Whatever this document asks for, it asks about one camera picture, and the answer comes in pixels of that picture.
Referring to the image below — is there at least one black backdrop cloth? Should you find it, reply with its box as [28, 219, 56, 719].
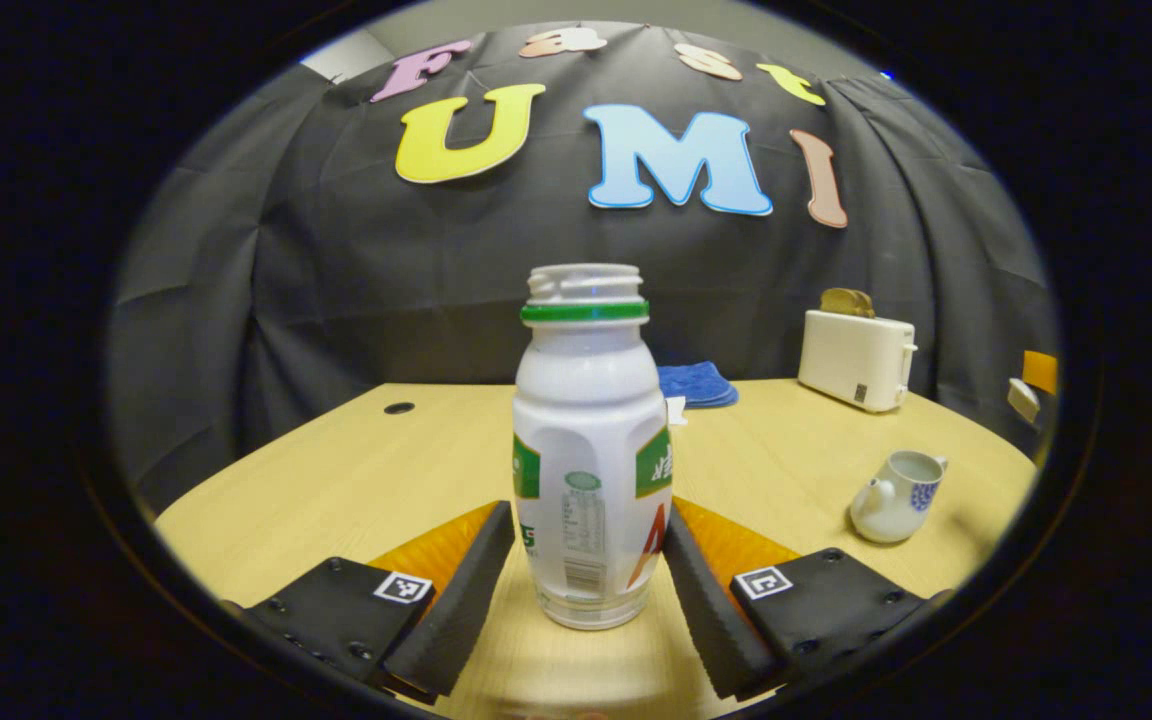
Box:
[106, 22, 1062, 516]

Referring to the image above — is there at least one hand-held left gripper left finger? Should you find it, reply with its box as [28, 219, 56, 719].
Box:
[221, 500, 518, 706]

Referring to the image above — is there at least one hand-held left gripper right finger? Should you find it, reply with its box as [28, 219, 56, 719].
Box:
[661, 497, 949, 702]

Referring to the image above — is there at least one white toaster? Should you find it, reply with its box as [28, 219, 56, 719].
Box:
[798, 308, 919, 414]

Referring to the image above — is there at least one white teacup blue pattern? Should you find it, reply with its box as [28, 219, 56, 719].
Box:
[849, 450, 949, 545]

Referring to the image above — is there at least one white water bottle green label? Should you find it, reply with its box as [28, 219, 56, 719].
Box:
[511, 263, 675, 631]

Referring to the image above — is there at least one blue folded cloth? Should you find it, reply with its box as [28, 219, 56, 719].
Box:
[656, 361, 739, 409]

